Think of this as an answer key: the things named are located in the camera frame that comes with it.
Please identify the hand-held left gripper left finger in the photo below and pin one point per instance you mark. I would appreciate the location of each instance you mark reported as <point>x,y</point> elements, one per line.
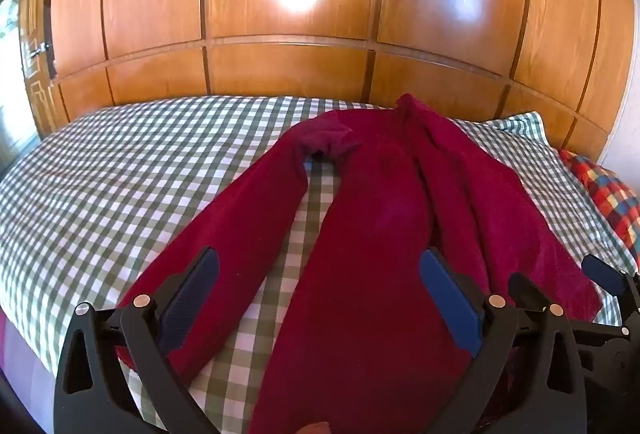
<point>192,284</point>

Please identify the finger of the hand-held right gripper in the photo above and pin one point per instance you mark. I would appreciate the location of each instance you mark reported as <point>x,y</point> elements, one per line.
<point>602,271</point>
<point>527,291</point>

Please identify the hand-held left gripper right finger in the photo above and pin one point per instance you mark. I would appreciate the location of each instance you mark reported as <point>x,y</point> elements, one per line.
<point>450,299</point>

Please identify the red fleece pants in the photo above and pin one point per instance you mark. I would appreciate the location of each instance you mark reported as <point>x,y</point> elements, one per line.
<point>380,234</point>

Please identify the multicoloured checkered pillow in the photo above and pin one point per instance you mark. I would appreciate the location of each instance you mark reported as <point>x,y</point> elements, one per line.
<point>610,194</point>

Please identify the green checkered bed sheet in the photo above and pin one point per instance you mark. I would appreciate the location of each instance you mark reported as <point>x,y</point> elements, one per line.
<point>125,184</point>

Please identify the purple mattress side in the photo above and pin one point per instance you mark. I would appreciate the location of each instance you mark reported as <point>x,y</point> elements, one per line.
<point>25,364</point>

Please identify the wooden wardrobe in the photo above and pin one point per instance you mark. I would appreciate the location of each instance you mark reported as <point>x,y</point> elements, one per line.
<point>320,14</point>

